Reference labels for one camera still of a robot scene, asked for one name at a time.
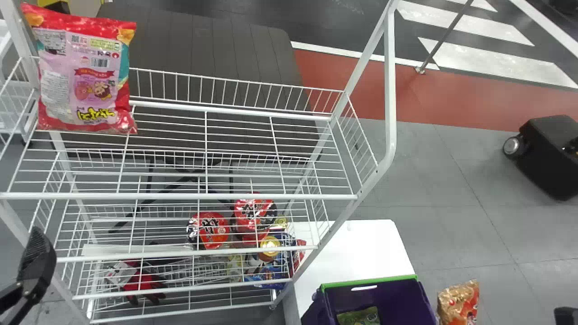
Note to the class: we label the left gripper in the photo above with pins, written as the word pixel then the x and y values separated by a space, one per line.
pixel 10 302

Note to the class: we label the red snack packet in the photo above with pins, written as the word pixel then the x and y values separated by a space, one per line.
pixel 144 282
pixel 81 72

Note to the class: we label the red noodle cup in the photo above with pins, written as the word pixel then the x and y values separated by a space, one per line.
pixel 253 212
pixel 211 230

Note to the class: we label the blue snack packet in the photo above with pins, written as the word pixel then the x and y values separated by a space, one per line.
pixel 268 273

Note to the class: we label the yellow can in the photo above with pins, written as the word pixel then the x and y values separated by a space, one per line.
pixel 269 247

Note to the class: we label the black side table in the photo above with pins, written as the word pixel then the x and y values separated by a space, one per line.
pixel 216 45

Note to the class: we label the green snack packet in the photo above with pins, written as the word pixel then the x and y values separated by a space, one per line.
pixel 359 317

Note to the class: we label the white slab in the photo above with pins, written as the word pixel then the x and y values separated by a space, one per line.
pixel 365 248

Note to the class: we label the purple crate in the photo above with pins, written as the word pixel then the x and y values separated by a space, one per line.
pixel 406 302

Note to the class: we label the orange snack packet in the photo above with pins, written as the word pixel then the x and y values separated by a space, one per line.
pixel 458 304

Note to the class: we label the black wheeled case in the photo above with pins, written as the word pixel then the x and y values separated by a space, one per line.
pixel 551 155

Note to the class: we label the grey metal post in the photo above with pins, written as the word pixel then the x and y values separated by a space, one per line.
pixel 445 36

